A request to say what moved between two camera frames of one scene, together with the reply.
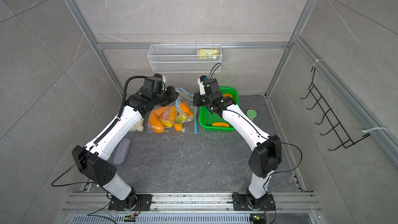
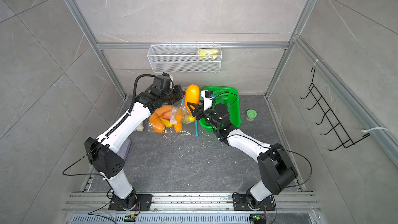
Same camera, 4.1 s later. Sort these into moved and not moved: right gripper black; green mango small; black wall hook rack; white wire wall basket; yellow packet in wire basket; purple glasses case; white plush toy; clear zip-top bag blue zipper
Moved: clear zip-top bag blue zipper; green mango small; right gripper black
Not moved: purple glasses case; yellow packet in wire basket; black wall hook rack; white plush toy; white wire wall basket
